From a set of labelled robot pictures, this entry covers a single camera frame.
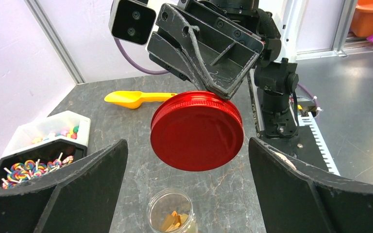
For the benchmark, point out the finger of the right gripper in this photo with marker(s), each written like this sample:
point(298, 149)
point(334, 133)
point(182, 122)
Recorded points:
point(220, 50)
point(172, 59)

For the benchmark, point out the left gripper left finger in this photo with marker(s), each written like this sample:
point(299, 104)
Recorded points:
point(79, 198)

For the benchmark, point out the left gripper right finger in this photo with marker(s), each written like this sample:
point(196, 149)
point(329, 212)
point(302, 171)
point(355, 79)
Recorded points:
point(296, 197)

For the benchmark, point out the yellow plastic scoop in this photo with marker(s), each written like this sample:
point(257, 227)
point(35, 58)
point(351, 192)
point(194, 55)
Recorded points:
point(134, 99)

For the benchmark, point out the red jar lid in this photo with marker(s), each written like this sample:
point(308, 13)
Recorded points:
point(196, 131)

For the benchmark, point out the clear plastic jar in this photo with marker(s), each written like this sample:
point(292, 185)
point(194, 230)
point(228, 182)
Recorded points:
point(171, 211)

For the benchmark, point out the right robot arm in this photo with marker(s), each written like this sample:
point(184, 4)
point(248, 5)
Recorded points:
point(277, 80)

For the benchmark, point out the black lollipop bin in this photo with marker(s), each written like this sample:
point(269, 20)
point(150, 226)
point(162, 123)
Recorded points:
point(38, 157)

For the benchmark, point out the white candy bin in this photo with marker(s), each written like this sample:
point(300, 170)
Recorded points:
point(65, 126)

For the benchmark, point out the orange plastic tub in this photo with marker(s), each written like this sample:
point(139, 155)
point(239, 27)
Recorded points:
point(362, 22)

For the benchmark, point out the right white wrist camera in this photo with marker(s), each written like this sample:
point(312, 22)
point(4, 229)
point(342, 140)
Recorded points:
point(131, 20)

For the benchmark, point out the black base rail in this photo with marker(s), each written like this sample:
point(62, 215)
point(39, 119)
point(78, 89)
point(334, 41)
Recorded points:
point(308, 146)

